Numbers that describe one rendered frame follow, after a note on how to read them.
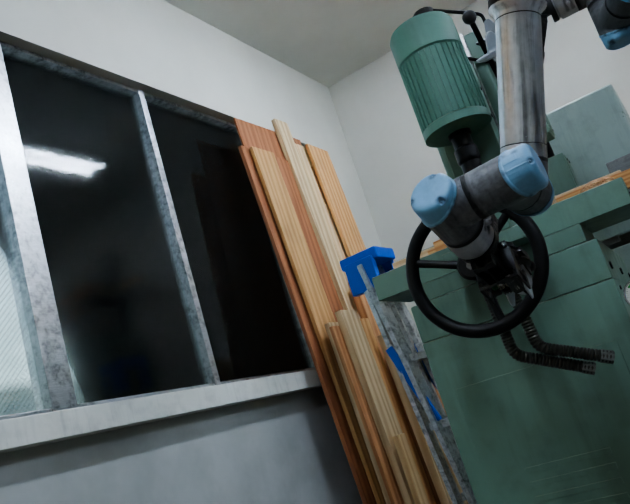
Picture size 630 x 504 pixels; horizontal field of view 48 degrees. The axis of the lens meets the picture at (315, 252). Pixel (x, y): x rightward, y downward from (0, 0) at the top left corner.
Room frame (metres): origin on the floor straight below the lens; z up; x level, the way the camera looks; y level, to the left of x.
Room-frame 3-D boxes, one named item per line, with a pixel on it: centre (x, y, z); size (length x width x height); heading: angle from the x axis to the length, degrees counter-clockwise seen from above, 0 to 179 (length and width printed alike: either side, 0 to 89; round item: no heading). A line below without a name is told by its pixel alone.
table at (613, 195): (1.60, -0.41, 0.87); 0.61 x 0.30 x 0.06; 64
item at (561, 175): (1.80, -0.66, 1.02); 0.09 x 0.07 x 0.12; 64
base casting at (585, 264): (1.81, -0.50, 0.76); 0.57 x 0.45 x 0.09; 154
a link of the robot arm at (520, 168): (1.03, -0.31, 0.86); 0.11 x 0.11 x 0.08; 62
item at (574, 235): (1.64, -0.42, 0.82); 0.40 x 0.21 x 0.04; 64
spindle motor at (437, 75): (1.70, -0.44, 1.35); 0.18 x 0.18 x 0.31
